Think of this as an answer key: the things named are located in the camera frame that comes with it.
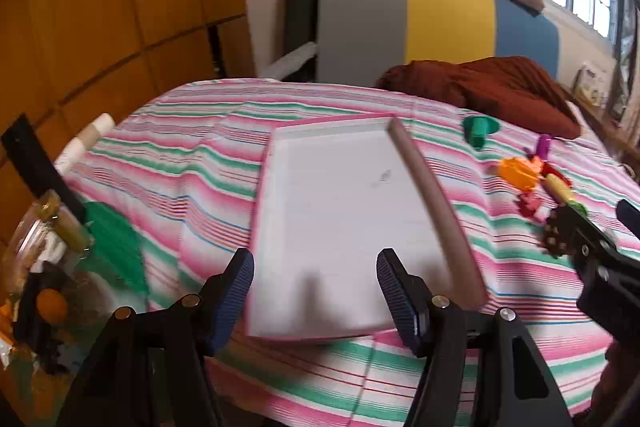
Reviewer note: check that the purple perforated dome toy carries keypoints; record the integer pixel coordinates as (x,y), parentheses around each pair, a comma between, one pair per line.
(542,146)

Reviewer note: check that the dark red blanket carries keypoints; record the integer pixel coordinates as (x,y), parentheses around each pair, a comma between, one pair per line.
(500,87)

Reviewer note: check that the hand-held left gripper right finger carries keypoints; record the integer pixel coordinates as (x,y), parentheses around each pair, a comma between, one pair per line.
(397,302)

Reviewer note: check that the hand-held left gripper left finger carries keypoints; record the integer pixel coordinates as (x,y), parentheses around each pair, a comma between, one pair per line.
(232,292)

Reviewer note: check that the black bed post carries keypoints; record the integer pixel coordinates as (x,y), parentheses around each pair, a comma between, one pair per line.
(300,7)

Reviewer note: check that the black flat bar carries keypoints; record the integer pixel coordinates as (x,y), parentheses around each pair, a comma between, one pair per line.
(35,162)

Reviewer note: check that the beige side curtain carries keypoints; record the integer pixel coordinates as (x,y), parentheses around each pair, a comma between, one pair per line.
(625,57)

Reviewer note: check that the white rolled paper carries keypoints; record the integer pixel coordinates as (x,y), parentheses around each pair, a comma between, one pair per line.
(75,152)

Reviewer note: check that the red plastic block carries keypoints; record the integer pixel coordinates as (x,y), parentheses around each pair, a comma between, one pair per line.
(530,206)

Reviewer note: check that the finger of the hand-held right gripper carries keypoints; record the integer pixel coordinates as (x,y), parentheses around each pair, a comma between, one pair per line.
(631,217)
(565,232)

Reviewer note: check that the wooden desk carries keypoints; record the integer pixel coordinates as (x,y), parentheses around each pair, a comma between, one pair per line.
(610,127)

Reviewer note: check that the orange-yellow plastic toy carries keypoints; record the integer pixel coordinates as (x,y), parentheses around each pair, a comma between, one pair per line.
(515,172)

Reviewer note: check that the red glossy capsule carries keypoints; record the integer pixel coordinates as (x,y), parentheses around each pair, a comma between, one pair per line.
(557,171)

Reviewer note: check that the striped bed sheet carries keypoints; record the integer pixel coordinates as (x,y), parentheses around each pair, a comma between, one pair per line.
(200,167)

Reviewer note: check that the white bed rail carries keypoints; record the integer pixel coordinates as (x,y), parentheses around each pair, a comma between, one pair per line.
(287,62)

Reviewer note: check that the pink and white tray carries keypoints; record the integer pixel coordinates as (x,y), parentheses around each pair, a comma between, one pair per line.
(340,217)

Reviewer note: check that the green cylinder toy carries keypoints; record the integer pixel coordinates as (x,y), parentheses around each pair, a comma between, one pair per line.
(477,129)

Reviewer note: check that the orange ball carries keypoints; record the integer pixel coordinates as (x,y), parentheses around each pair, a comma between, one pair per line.
(51,307)

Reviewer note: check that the green translucent plastic sheet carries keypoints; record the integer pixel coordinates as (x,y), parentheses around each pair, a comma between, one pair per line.
(117,247)

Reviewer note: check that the black plastic object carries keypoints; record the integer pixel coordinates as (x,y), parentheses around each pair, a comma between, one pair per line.
(30,332)

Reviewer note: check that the white carton box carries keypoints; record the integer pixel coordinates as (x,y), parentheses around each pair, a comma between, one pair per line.
(590,84)

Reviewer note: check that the grey yellow blue headboard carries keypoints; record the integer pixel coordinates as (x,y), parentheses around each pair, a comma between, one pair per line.
(360,27)

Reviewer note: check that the yellow perforated oval case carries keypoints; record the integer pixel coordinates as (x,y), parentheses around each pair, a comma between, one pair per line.
(560,191)

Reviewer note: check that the glass jar gold lid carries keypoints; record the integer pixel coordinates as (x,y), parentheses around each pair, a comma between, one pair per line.
(40,227)

